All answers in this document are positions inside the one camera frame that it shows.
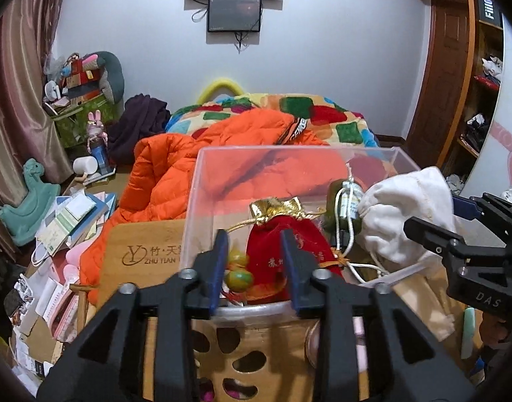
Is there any orange puffer jacket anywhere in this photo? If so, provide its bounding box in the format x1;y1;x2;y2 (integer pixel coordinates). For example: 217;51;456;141
78;109;353;308

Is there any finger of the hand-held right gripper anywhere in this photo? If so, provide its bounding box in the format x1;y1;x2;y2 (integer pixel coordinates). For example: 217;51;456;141
404;216;470;256
450;193;512;241

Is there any pink striped curtain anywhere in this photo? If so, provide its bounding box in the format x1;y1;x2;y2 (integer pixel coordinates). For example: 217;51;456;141
0;0;78;235

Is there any white drawstring pouch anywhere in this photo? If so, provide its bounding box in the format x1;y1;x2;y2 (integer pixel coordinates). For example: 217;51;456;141
346;166;461;285

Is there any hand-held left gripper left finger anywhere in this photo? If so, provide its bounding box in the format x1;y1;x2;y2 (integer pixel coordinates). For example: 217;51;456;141
37;229;229;402

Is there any pile of toys and boxes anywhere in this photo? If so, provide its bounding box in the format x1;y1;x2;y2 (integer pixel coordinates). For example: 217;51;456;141
44;52;106;110

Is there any mint green bottle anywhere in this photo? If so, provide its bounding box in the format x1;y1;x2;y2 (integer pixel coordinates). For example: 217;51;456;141
461;307;476;360

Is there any bunny water bottle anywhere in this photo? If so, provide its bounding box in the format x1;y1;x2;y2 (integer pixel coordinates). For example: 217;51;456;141
86;110;110;164

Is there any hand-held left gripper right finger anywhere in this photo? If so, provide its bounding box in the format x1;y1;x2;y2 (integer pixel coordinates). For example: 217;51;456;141
280;229;476;402

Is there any white mug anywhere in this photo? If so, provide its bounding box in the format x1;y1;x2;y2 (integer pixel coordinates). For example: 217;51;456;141
73;156;101;181

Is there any colourful patchwork blanket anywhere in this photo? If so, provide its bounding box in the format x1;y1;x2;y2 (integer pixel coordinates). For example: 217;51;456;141
164;92;380;148

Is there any bamboo wooden desktop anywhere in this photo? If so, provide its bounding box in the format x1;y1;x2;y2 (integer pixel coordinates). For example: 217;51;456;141
78;218;487;402

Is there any pile of papers and books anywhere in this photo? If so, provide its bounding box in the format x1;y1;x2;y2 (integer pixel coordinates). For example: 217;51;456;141
5;188;118;390

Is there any green patterned box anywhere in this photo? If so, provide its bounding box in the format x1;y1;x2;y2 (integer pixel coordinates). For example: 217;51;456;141
55;94;118;148

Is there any yellow foam ring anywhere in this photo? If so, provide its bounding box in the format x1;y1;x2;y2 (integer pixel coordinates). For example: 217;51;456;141
197;77;244;103

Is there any small black wall screen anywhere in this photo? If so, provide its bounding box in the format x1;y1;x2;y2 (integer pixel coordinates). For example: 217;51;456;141
206;0;263;33

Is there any teal dinosaur plush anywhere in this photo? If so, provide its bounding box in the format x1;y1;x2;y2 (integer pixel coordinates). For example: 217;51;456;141
0;158;62;247

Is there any red velvet drawstring pouch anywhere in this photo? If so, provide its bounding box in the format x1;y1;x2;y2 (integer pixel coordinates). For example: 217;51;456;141
222;197;344;304

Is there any dark purple cloth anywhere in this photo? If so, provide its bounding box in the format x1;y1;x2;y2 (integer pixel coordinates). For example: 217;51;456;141
107;95;171;164

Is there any grey green cushion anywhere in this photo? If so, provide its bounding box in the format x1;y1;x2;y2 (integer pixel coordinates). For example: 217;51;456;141
83;51;125;103

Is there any wooden door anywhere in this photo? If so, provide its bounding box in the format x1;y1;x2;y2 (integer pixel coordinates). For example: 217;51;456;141
404;0;480;168

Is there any clear plastic storage box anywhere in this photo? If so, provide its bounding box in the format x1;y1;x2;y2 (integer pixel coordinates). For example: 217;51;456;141
178;146;422;323

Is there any wooden shelf unit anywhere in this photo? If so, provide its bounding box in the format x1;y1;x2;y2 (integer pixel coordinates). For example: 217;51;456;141
438;0;508;185

